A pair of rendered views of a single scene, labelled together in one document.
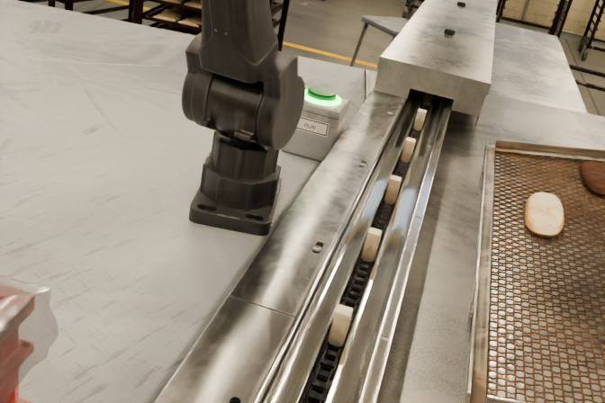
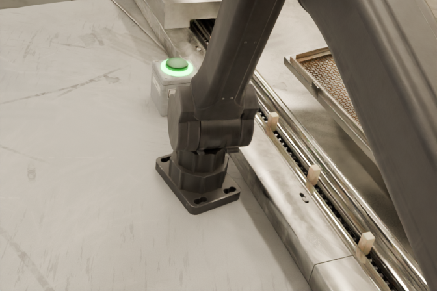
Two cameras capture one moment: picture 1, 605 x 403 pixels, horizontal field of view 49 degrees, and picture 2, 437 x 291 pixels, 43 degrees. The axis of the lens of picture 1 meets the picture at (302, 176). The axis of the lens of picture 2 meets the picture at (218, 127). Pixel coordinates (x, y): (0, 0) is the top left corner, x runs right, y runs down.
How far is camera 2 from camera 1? 0.50 m
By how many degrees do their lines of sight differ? 34
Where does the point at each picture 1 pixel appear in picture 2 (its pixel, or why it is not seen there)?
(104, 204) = (134, 236)
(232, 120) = (220, 142)
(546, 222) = not seen: hidden behind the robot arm
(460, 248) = (322, 140)
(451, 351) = (388, 216)
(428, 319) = not seen: hidden behind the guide
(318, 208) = (268, 165)
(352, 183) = (257, 132)
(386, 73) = (171, 13)
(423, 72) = (198, 5)
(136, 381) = not seen: outside the picture
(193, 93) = (188, 136)
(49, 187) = (84, 247)
